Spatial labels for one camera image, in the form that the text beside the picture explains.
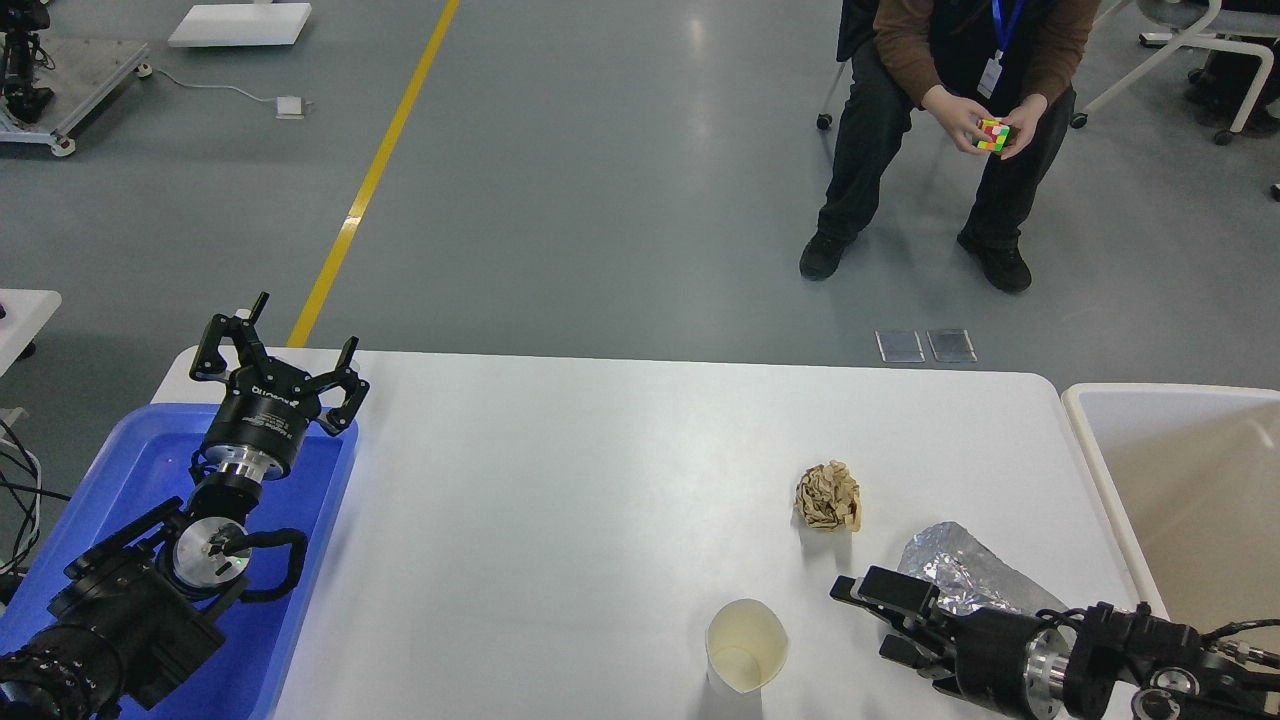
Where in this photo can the seated person in black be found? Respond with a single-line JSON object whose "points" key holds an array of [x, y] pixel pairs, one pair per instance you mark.
{"points": [[996, 76]]}

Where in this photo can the blue plastic bin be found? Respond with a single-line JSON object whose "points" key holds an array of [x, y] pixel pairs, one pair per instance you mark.
{"points": [[145, 461]]}

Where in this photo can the grey office chair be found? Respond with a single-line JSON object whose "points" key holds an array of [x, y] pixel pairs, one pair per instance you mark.
{"points": [[825, 118]]}

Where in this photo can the metal floor plate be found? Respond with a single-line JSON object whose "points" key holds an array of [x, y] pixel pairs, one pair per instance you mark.
{"points": [[900, 347], [952, 345]]}

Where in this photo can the colourful puzzle cube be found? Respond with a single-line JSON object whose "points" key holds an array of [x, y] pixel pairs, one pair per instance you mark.
{"points": [[994, 134]]}

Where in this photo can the crumpled brown paper ball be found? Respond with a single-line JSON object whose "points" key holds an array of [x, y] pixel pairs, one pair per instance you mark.
{"points": [[828, 498]]}

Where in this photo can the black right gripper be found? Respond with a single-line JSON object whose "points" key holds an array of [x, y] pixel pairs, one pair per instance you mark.
{"points": [[1001, 662]]}

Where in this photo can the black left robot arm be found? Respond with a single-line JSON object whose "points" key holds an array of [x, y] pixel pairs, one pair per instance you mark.
{"points": [[138, 616]]}

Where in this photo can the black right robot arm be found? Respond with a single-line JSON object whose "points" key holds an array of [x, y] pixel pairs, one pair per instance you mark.
{"points": [[1066, 661]]}

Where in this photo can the person left hand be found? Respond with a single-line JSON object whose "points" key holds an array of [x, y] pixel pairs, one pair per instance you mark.
{"points": [[1022, 122]]}

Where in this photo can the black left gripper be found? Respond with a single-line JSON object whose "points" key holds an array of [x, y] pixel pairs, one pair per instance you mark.
{"points": [[256, 425]]}

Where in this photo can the crumpled aluminium foil tray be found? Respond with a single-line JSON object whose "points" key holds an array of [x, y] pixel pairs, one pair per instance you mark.
{"points": [[969, 575]]}

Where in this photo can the white paper cup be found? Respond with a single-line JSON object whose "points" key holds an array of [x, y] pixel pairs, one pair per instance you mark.
{"points": [[746, 645]]}

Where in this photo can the white power adapter with cable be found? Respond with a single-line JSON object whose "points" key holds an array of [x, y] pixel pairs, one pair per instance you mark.
{"points": [[285, 107]]}

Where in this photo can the white side table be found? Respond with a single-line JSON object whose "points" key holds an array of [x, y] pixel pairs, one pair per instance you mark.
{"points": [[26, 312]]}

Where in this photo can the right metal floor plate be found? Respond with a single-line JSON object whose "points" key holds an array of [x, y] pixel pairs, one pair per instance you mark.
{"points": [[952, 345]]}

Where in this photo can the left metal floor plate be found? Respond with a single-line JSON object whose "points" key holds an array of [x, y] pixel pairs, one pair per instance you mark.
{"points": [[900, 347]]}

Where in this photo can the person right hand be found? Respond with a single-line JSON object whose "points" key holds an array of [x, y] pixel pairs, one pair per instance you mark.
{"points": [[958, 116]]}

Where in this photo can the white flat board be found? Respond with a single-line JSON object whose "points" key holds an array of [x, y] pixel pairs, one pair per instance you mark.
{"points": [[241, 25]]}

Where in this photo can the beige plastic bin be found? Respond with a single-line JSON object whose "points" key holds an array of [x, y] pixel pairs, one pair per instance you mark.
{"points": [[1189, 479]]}

